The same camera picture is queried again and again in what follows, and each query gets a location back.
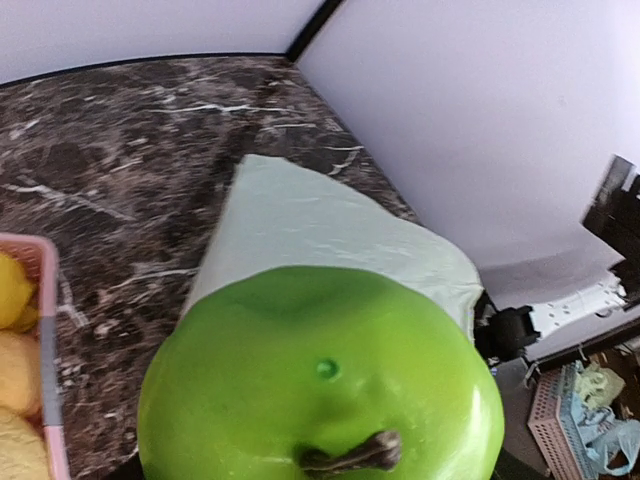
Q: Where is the light green plastic bag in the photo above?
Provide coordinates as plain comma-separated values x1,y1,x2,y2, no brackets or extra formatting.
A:
184,154,483,336

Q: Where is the green apple from bag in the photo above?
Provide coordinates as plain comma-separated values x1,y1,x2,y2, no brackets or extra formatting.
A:
137,266,504,479

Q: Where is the pink plastic basket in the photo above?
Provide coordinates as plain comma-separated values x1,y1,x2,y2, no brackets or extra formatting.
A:
1,232,70,480

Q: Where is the grey perforated basket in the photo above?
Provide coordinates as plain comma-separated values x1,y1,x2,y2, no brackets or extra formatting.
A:
527,364,598,480

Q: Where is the yellow toy lemon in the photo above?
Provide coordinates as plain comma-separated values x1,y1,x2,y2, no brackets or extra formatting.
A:
1,253,39,333

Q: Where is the right black frame post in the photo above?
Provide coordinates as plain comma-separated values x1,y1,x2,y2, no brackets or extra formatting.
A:
284,0,344,63

